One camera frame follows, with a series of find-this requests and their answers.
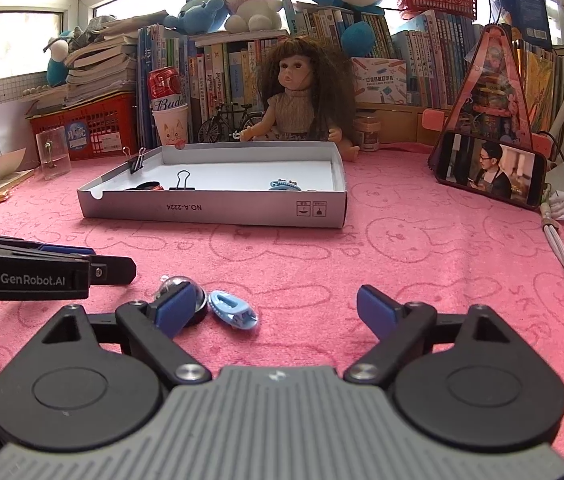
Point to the blue printed paper bag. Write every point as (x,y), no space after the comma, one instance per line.
(517,0)

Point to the row of upright books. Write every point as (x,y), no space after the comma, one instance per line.
(222,75)

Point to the black round cap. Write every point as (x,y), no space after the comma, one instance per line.
(139,186)

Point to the small jar brown lid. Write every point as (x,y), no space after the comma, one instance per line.
(368,132)

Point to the red beer can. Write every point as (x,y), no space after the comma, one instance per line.
(164,90)

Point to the white cardboard box tray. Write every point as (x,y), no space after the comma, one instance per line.
(212,210)

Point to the wooden drawer unit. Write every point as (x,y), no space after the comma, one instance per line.
(402,125)

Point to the small black binder clip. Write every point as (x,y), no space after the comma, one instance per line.
(137,160)

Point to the black smartphone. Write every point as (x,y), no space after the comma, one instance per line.
(492,172)

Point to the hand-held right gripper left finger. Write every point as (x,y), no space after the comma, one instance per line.
(177,310)

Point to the stack of books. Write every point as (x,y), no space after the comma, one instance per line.
(99,67)

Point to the blue hair clip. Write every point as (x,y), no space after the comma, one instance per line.
(284,185)
(232,310)

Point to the red plastic crate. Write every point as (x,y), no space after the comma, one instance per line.
(87,127)

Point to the cat print paper cup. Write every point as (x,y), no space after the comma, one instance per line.
(171,127)

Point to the blue and white plush toy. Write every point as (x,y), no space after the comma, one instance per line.
(57,60)

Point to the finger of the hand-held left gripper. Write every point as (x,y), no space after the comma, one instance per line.
(67,249)
(112,270)

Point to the white grid board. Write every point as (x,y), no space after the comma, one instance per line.
(9,87)

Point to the pink triangular case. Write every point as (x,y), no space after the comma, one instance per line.
(492,90)

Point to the brown haired doll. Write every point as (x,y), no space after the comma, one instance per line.
(294,95)

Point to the clear plastic dome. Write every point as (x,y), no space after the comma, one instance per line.
(172,285)

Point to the white pencil print box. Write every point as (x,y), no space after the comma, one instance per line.
(379,82)

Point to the black toy bicycle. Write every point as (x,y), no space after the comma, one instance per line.
(224,122)

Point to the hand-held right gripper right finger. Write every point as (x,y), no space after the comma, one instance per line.
(379,310)

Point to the pink bunny print mat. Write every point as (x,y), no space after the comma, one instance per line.
(412,260)

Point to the large black binder clip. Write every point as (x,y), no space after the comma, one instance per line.
(182,181)

